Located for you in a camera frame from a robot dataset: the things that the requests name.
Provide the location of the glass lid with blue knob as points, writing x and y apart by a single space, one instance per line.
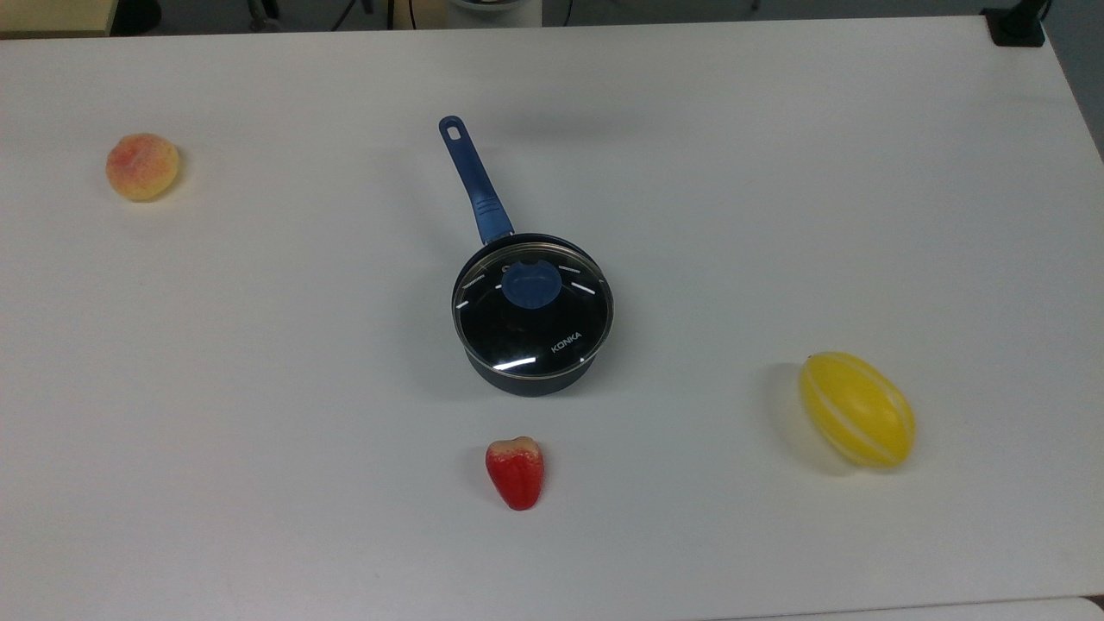
530 323

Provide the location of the red wax apple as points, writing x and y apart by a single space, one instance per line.
516 476

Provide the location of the yellow striped melon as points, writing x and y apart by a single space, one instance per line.
858 412

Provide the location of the orange pink peach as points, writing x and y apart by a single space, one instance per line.
141 166

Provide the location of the wooden cabinet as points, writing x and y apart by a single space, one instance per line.
52 15

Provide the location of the black table clamp mount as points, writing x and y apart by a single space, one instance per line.
1018 24

